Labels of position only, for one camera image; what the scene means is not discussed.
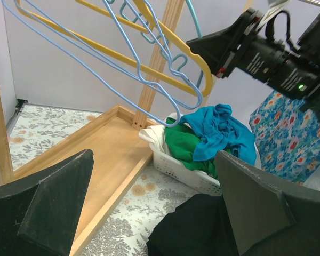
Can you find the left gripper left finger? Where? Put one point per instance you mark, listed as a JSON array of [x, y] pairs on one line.
[[39, 213]]

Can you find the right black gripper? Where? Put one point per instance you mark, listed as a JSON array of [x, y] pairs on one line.
[[293, 70]]

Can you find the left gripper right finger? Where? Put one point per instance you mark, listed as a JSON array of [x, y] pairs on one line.
[[268, 215]]

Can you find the teal plastic hanger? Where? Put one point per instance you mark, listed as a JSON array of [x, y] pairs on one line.
[[186, 40]]

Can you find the black t shirt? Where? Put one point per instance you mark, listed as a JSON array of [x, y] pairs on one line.
[[199, 226]]

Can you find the teal t shirt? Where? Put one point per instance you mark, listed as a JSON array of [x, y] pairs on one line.
[[217, 130]]

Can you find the bright green t shirt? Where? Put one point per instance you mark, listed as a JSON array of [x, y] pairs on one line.
[[181, 142]]

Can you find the white t shirt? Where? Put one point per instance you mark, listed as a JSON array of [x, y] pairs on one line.
[[155, 134]]

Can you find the blue floral garment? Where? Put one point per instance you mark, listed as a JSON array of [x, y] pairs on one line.
[[288, 140]]

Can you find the floral patterned table mat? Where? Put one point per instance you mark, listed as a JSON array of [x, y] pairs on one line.
[[127, 197]]

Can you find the white plastic laundry basket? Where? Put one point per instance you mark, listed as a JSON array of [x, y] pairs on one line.
[[198, 180]]

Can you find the wooden clothes rack left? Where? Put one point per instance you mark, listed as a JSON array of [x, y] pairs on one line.
[[54, 204]]

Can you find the metal hanging rod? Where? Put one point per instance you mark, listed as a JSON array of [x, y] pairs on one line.
[[312, 2]]

